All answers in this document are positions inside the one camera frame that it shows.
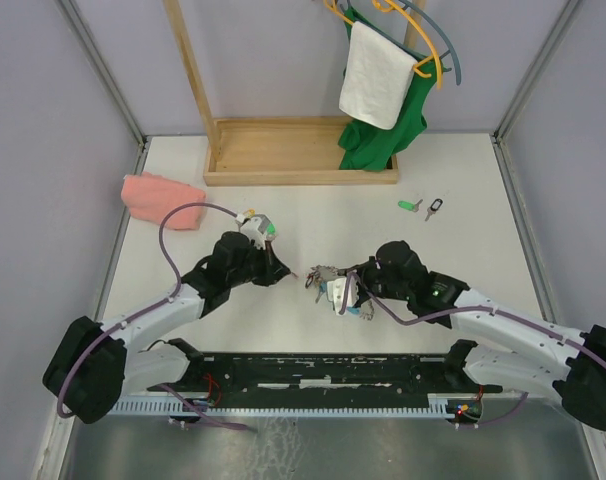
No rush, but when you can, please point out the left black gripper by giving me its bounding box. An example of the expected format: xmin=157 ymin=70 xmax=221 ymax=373
xmin=228 ymin=240 xmax=292 ymax=288

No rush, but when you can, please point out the metal keyring band blue handle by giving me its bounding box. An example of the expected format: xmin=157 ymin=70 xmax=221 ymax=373
xmin=332 ymin=291 xmax=374 ymax=321

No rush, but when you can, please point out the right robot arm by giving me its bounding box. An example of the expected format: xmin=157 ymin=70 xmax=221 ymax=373
xmin=331 ymin=241 xmax=606 ymax=432

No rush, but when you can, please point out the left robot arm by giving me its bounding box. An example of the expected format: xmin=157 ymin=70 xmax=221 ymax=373
xmin=42 ymin=232 xmax=292 ymax=424

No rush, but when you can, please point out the green tag key right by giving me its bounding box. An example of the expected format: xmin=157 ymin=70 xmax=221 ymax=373
xmin=398 ymin=199 xmax=423 ymax=212

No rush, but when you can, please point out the black tag key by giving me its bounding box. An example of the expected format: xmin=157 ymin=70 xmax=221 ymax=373
xmin=425 ymin=198 xmax=443 ymax=221

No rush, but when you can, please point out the green shirt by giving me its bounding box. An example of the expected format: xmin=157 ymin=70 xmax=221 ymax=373
xmin=338 ymin=7 xmax=437 ymax=172

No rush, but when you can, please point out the pink folded cloth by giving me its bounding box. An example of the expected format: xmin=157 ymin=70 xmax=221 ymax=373
xmin=121 ymin=172 xmax=206 ymax=225

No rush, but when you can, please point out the white towel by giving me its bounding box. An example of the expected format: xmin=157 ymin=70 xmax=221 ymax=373
xmin=339 ymin=21 xmax=417 ymax=130

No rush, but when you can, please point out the grey-blue hanger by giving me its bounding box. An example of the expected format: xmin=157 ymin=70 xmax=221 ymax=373
xmin=366 ymin=1 xmax=462 ymax=89

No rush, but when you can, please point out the yellow hanger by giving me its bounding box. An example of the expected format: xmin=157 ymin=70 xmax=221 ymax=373
xmin=322 ymin=0 xmax=443 ymax=91

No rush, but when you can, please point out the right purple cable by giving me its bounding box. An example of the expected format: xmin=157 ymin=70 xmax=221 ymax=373
xmin=342 ymin=269 xmax=606 ymax=429

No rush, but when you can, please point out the purple cable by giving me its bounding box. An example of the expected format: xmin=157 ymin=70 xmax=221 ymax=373
xmin=56 ymin=201 xmax=254 ymax=432
xmin=342 ymin=269 xmax=606 ymax=429

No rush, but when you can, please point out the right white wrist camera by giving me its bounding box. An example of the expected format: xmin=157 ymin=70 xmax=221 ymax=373
xmin=326 ymin=277 xmax=360 ymax=316

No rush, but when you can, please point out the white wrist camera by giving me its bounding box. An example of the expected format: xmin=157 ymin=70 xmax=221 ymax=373
xmin=326 ymin=277 xmax=360 ymax=316
xmin=235 ymin=213 xmax=277 ymax=250

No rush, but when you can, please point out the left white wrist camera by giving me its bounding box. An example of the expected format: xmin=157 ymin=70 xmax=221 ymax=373
xmin=235 ymin=213 xmax=277 ymax=250

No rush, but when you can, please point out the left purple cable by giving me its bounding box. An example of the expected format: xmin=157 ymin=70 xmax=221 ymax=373
xmin=56 ymin=201 xmax=254 ymax=432

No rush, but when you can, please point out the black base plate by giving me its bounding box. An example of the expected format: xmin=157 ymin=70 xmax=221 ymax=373
xmin=164 ymin=352 xmax=503 ymax=407

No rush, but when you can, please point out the wooden rack frame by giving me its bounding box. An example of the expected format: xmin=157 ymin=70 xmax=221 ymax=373
xmin=163 ymin=1 xmax=400 ymax=187

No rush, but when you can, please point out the white cable duct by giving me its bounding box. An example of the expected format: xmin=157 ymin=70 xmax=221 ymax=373
xmin=107 ymin=394 xmax=474 ymax=420

